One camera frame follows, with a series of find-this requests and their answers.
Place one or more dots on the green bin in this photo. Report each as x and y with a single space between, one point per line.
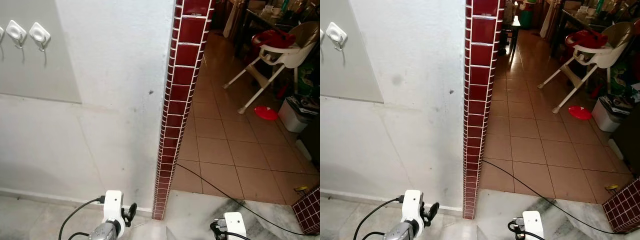
526 16

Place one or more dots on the red high chair tray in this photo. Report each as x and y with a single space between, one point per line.
585 38
272 38

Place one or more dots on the white baby high chair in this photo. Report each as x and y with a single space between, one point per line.
295 52
607 52

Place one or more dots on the white wall hook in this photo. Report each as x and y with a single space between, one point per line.
39 33
15 30
336 33

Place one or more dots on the red tiled pillar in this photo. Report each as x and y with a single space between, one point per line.
480 90
181 90

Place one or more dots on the white bin with magazines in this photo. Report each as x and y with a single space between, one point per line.
606 119
292 117

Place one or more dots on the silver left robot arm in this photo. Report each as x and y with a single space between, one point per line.
400 232
104 232

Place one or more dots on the yellow rimmed small container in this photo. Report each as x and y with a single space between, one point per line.
612 189
301 190

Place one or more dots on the red plastic plate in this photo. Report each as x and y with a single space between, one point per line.
266 113
580 112

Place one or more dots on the grey wall board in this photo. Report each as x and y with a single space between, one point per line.
35 75
350 75

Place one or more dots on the green patterned bag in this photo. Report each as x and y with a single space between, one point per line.
622 82
309 80

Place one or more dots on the dark cabinet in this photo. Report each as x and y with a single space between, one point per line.
312 140
630 142

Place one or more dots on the red tiled low wall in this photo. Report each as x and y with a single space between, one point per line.
624 210
307 212

